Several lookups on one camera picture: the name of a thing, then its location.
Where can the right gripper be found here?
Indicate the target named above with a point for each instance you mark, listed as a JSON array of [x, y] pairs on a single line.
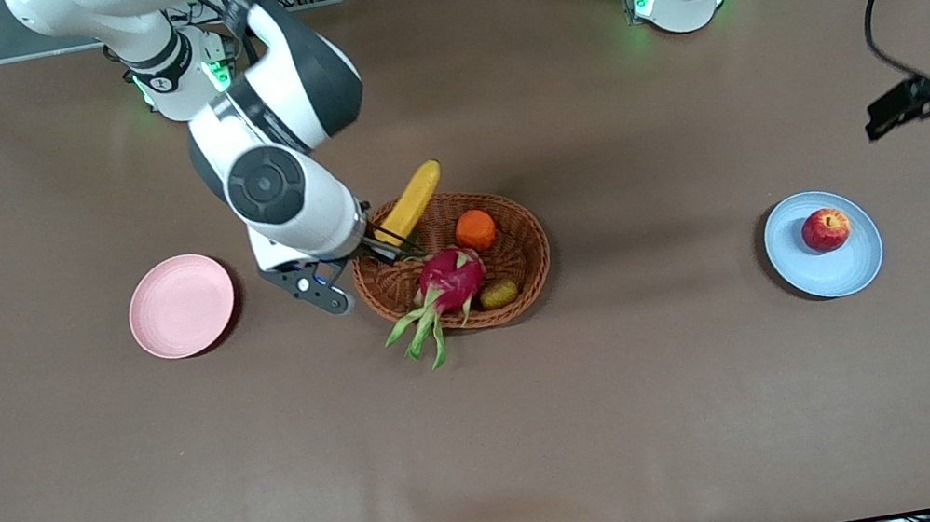
[[380, 246]]

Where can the yellow banana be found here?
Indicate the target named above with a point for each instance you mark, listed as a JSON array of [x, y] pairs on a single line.
[[416, 195]]

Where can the red apple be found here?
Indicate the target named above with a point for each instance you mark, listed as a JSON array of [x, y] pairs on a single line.
[[825, 230]]

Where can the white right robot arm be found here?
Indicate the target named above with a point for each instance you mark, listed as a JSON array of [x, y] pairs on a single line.
[[303, 80]]

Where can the pink dragon fruit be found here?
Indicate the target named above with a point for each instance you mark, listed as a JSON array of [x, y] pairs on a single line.
[[454, 280]]

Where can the orange fruit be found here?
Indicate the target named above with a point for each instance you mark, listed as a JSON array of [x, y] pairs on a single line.
[[475, 231]]

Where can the brownish green kiwi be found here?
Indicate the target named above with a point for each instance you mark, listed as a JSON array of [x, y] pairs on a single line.
[[500, 294]]

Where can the brown wicker basket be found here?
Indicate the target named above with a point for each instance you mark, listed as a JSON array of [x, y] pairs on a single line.
[[522, 232]]

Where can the light blue plate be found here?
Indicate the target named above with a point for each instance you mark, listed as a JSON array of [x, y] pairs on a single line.
[[826, 271]]

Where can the pink plate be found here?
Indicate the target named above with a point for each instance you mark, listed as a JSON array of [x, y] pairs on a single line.
[[182, 306]]

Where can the brown table cloth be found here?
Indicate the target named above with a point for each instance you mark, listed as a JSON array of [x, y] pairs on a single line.
[[496, 445]]

